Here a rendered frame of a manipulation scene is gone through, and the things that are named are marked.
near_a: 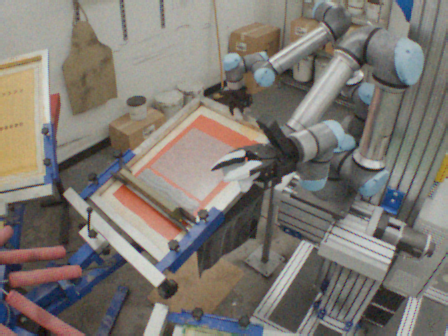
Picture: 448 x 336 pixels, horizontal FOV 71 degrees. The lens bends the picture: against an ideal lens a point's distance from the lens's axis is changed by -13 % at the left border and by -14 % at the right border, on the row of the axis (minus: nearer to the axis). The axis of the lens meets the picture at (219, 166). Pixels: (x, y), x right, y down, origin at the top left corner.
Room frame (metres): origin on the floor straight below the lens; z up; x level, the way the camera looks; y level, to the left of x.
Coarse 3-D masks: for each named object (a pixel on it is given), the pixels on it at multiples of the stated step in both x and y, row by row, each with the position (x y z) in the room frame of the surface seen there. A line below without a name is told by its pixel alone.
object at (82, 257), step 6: (84, 246) 0.85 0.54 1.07; (90, 246) 0.85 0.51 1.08; (108, 246) 0.87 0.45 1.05; (78, 252) 0.82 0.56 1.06; (84, 252) 0.82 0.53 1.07; (90, 252) 0.82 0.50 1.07; (96, 252) 0.83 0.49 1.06; (72, 258) 0.80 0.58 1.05; (78, 258) 0.80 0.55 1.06; (84, 258) 0.80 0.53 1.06; (90, 258) 0.81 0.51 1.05; (72, 264) 0.77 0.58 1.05; (78, 264) 0.77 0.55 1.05; (84, 264) 0.78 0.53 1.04; (90, 264) 0.80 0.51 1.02
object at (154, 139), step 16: (192, 112) 1.63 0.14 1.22; (224, 112) 1.55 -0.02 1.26; (240, 112) 1.52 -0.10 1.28; (160, 128) 1.50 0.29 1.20; (256, 128) 1.41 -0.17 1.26; (144, 144) 1.41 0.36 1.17; (96, 192) 1.16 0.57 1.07; (240, 192) 1.06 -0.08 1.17; (112, 208) 1.06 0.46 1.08; (224, 208) 0.99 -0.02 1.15; (128, 224) 0.97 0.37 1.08; (144, 240) 0.89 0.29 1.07; (160, 256) 0.82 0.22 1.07
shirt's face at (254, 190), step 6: (252, 186) 1.35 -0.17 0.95; (258, 186) 1.35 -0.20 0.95; (246, 192) 1.31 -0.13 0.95; (252, 192) 1.31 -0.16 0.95; (258, 192) 1.31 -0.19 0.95; (240, 198) 1.26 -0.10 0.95; (246, 198) 1.26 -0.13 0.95; (252, 198) 1.26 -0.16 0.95; (234, 204) 1.22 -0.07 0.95; (240, 204) 1.22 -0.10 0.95; (234, 210) 1.18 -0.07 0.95; (228, 216) 1.14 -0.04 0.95; (222, 222) 1.10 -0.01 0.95
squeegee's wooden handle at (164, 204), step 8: (128, 176) 1.15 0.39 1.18; (128, 184) 1.17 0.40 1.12; (136, 184) 1.10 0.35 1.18; (144, 184) 1.10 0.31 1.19; (144, 192) 1.07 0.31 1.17; (152, 192) 1.05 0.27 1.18; (152, 200) 1.05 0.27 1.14; (160, 200) 1.01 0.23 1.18; (168, 200) 1.01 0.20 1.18; (160, 208) 1.03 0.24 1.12; (168, 208) 0.97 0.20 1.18; (176, 208) 0.96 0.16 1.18; (176, 216) 0.96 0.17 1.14
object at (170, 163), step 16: (192, 128) 1.51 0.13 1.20; (208, 128) 1.49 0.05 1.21; (224, 128) 1.47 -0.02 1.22; (176, 144) 1.42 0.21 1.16; (192, 144) 1.40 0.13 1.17; (208, 144) 1.38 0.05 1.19; (160, 160) 1.33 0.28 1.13; (176, 160) 1.31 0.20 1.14; (192, 160) 1.30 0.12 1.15; (160, 176) 1.23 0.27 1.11; (176, 176) 1.22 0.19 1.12; (128, 192) 1.17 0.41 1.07; (128, 208) 1.08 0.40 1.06; (144, 208) 1.07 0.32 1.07
